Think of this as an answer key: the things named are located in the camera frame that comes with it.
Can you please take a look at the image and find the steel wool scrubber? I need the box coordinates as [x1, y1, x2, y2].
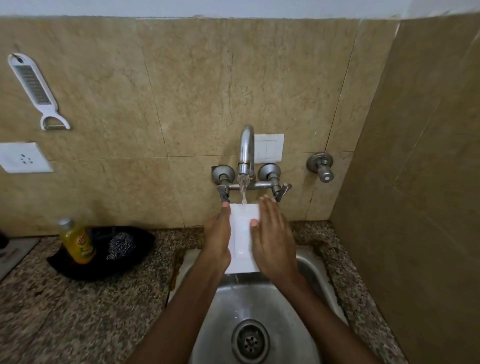
[106, 232, 136, 261]

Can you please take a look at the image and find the white switch plate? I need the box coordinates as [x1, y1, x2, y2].
[253, 133, 285, 164]

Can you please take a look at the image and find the black oval tray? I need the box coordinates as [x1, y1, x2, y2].
[46, 225, 157, 281]

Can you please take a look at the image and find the person's left forearm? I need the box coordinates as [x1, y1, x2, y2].
[125, 262, 230, 364]

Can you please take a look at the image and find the person's right forearm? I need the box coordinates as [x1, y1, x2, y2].
[275, 277, 383, 364]

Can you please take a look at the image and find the yellow dish soap bottle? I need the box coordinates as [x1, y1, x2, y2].
[58, 218, 97, 265]

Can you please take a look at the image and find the white grater peeler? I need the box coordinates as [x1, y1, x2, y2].
[7, 52, 71, 131]

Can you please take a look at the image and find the person's left hand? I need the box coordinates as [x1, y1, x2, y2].
[202, 201, 233, 277]

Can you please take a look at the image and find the grey drain mat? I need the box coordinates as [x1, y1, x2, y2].
[0, 236, 40, 282]

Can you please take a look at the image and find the white rectangular plate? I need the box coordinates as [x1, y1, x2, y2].
[223, 202, 263, 275]

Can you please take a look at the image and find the stainless steel sink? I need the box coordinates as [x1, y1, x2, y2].
[166, 245, 350, 364]

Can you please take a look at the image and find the white wall socket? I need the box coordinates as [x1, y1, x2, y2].
[0, 141, 55, 175]

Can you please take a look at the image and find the person's right hand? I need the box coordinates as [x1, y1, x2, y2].
[249, 194, 302, 290]

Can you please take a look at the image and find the chrome wall faucet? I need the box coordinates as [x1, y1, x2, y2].
[211, 125, 293, 204]

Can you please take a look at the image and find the metal sink drain strainer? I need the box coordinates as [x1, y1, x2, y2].
[230, 318, 271, 364]

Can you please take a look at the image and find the chrome wall tap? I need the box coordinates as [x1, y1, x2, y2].
[306, 151, 335, 184]

